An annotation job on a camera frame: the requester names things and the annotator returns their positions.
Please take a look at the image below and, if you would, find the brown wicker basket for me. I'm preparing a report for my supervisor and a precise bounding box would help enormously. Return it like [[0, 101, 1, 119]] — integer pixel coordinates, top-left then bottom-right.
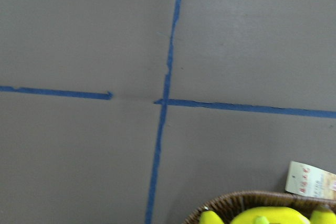
[[183, 190, 335, 223]]

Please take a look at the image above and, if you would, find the paper price tag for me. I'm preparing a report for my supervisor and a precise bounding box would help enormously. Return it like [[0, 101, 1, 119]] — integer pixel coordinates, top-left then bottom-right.
[[285, 161, 335, 200]]

